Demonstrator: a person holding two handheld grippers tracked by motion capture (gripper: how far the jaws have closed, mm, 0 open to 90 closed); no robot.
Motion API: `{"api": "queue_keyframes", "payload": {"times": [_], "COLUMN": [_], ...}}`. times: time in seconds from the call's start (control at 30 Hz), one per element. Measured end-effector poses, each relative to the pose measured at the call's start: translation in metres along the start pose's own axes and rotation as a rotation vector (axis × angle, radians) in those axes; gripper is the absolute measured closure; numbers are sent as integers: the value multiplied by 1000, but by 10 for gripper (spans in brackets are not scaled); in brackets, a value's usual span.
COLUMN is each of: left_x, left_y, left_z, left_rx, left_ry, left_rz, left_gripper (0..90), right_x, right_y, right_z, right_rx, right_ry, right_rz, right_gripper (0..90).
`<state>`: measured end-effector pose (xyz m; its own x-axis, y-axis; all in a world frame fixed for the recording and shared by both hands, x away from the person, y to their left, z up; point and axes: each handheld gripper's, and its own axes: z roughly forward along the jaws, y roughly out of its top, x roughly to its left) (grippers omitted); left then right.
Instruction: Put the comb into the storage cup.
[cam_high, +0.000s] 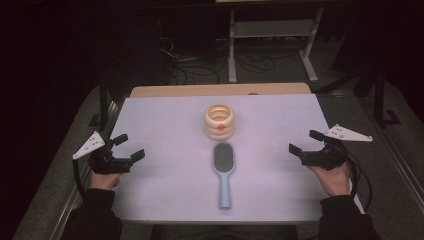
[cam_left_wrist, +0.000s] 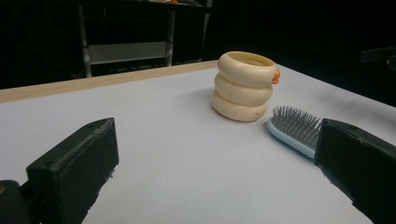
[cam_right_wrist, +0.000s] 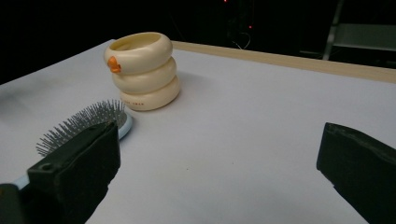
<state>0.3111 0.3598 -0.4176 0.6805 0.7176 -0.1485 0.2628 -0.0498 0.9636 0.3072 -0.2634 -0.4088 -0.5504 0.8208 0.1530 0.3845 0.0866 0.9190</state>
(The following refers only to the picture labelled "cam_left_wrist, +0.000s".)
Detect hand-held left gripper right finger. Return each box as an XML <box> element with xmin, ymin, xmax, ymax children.
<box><xmin>313</xmin><ymin>118</ymin><xmax>396</xmax><ymax>224</ymax></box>

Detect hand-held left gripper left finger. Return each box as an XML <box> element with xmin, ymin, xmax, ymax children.
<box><xmin>26</xmin><ymin>117</ymin><xmax>120</xmax><ymax>224</ymax></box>

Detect grey metal desk frame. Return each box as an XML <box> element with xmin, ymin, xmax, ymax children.
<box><xmin>76</xmin><ymin>0</ymin><xmax>214</xmax><ymax>78</ymax></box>

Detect light blue hairbrush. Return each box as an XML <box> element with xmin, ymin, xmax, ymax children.
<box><xmin>265</xmin><ymin>105</ymin><xmax>323</xmax><ymax>160</ymax></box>

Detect cream ringed brush holder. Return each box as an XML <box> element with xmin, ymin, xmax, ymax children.
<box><xmin>210</xmin><ymin>50</ymin><xmax>282</xmax><ymax>123</ymax></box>

